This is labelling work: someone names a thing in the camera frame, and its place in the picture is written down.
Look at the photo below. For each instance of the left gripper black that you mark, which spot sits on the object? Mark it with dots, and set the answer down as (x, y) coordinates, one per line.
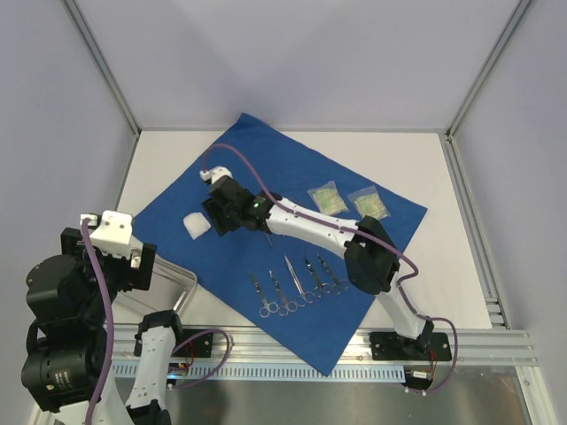
(132, 275)

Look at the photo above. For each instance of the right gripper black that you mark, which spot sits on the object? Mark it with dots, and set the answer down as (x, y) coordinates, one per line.
(217, 212)

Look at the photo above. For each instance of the white gauze pad large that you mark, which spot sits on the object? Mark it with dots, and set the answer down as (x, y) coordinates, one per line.
(196, 224)

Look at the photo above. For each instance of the steel pointed scissors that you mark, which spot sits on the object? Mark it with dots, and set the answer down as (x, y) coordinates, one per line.
(301, 299)

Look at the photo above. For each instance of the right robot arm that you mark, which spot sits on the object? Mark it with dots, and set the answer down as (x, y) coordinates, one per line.
(372, 261)

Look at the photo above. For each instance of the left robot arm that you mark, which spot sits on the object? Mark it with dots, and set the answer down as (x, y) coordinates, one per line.
(70, 342)

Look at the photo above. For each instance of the blue surgical drape cloth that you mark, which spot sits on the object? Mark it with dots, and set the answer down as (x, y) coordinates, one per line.
(259, 157)

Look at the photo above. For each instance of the stainless steel instrument tray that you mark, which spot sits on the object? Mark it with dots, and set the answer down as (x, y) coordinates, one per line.
(172, 288)

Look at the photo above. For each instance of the green packet in plastic left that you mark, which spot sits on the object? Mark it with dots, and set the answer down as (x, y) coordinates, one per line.
(328, 200)

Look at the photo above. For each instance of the green packet in plastic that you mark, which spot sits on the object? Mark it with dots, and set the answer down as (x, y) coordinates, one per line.
(368, 203)
(328, 200)

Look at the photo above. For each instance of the green packet in plastic right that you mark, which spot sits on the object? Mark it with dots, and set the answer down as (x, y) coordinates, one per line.
(368, 203)

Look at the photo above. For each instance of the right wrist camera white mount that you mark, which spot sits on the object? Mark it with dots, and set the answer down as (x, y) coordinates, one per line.
(210, 176)

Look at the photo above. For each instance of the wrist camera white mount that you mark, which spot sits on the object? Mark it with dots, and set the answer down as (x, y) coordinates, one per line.
(111, 233)
(210, 176)

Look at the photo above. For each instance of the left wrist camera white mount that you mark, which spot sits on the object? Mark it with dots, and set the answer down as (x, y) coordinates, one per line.
(111, 233)

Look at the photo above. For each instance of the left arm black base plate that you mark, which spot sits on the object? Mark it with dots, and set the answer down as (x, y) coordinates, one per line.
(199, 348)

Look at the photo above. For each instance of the aluminium front rail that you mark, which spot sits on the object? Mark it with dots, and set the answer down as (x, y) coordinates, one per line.
(471, 347)

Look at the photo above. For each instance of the slotted cable duct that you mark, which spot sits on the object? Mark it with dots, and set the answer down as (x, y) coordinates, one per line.
(276, 372)

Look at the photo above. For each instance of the aluminium frame post left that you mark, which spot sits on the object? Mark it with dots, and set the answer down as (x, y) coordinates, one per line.
(81, 24)

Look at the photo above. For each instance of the aluminium frame post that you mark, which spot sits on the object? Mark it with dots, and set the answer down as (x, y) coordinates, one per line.
(500, 45)
(81, 24)

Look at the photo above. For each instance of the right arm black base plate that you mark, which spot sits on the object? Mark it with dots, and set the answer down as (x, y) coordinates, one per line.
(389, 346)

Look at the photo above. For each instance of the aluminium side rail right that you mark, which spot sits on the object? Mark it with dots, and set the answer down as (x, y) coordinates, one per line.
(483, 264)

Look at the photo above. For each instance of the aluminium frame post right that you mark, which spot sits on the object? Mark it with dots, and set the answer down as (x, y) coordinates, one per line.
(500, 45)

